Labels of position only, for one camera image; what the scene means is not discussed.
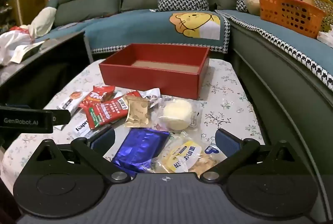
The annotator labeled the orange plastic basket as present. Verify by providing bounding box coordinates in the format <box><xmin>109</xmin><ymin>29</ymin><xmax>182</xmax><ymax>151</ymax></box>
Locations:
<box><xmin>256</xmin><ymin>0</ymin><xmax>327</xmax><ymax>39</ymax></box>

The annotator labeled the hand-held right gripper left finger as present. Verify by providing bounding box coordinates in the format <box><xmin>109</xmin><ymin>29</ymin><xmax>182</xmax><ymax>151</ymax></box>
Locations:
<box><xmin>34</xmin><ymin>126</ymin><xmax>132</xmax><ymax>184</ymax></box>

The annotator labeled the white plastic bag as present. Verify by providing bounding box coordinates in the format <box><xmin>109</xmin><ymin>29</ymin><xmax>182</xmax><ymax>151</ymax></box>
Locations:
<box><xmin>0</xmin><ymin>26</ymin><xmax>34</xmax><ymax>65</ymax></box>

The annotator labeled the blue foil snack packet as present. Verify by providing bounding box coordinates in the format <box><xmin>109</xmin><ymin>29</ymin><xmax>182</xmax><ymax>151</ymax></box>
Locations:
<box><xmin>112</xmin><ymin>128</ymin><xmax>171</xmax><ymax>178</ymax></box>

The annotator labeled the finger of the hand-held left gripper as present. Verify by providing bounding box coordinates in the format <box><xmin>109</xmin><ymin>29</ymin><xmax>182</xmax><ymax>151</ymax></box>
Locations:
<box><xmin>53</xmin><ymin>109</ymin><xmax>71</xmax><ymax>125</ymax></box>

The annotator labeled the white paper packet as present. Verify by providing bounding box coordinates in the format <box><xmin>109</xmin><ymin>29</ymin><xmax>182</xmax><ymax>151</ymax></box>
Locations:
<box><xmin>10</xmin><ymin>40</ymin><xmax>46</xmax><ymax>64</ymax></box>

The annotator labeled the yellow label biscuit packet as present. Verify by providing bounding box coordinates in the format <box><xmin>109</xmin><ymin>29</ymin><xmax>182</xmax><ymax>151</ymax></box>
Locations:
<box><xmin>153</xmin><ymin>133</ymin><xmax>227</xmax><ymax>179</ymax></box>

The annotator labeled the teal houndstooth edged sofa blanket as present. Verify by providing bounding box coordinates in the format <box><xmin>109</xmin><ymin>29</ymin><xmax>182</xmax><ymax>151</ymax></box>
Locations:
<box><xmin>217</xmin><ymin>9</ymin><xmax>333</xmax><ymax>91</ymax></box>

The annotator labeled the white packet with orange picture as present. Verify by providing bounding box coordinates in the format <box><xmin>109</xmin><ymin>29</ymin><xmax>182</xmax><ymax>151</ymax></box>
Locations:
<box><xmin>43</xmin><ymin>90</ymin><xmax>90</xmax><ymax>131</ymax></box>

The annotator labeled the white packet with black lettering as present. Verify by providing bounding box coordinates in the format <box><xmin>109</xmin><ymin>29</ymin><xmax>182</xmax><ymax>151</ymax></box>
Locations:
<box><xmin>71</xmin><ymin>120</ymin><xmax>104</xmax><ymax>139</ymax></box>

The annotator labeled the green sofa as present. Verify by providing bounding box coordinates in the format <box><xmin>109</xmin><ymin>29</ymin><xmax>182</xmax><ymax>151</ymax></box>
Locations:
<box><xmin>48</xmin><ymin>0</ymin><xmax>333</xmax><ymax>175</ymax></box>

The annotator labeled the floral tablecloth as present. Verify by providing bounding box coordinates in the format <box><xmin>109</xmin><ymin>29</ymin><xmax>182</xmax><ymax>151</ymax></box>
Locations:
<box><xmin>0</xmin><ymin>57</ymin><xmax>266</xmax><ymax>188</ymax></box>

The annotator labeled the gold snack packet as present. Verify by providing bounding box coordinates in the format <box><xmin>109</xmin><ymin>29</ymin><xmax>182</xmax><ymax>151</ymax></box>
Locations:
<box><xmin>124</xmin><ymin>95</ymin><xmax>151</xmax><ymax>129</ymax></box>

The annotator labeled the red cardboard box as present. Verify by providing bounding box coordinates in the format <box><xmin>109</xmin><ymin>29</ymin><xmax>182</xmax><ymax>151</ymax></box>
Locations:
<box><xmin>99</xmin><ymin>43</ymin><xmax>211</xmax><ymax>100</ymax></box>

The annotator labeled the red and green snack packet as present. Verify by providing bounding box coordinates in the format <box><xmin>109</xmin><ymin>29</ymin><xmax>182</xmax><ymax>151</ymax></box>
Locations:
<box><xmin>84</xmin><ymin>91</ymin><xmax>142</xmax><ymax>131</ymax></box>

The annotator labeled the cream cloth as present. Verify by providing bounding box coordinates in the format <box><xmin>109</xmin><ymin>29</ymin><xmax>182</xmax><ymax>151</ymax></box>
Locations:
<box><xmin>29</xmin><ymin>6</ymin><xmax>58</xmax><ymax>38</ymax></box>

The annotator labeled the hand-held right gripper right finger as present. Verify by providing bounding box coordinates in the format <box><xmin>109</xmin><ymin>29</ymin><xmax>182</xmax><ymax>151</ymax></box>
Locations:
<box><xmin>199</xmin><ymin>128</ymin><xmax>299</xmax><ymax>184</ymax></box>

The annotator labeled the black side table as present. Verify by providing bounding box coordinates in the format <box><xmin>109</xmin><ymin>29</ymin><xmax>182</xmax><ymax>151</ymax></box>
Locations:
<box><xmin>0</xmin><ymin>31</ymin><xmax>94</xmax><ymax>110</ymax></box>

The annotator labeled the clear-wrapped round cake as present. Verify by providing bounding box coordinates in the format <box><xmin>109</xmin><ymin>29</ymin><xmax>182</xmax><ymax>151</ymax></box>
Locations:
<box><xmin>151</xmin><ymin>99</ymin><xmax>202</xmax><ymax>133</ymax></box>

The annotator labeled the yellow mesh basket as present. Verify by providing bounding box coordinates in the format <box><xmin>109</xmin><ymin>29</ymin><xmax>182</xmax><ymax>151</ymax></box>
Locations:
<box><xmin>312</xmin><ymin>0</ymin><xmax>333</xmax><ymax>32</ymax></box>

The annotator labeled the teal bear print sofa blanket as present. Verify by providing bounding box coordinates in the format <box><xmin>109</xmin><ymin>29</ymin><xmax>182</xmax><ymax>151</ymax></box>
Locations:
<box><xmin>55</xmin><ymin>9</ymin><xmax>231</xmax><ymax>55</ymax></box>

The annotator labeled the red gummy candy packet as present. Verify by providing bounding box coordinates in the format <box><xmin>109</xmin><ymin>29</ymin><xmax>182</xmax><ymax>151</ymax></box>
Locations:
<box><xmin>79</xmin><ymin>85</ymin><xmax>116</xmax><ymax>110</ymax></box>

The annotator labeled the white packet with meat picture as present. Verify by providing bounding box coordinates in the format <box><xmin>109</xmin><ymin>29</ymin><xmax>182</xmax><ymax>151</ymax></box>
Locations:
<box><xmin>138</xmin><ymin>88</ymin><xmax>162</xmax><ymax>110</ymax></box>

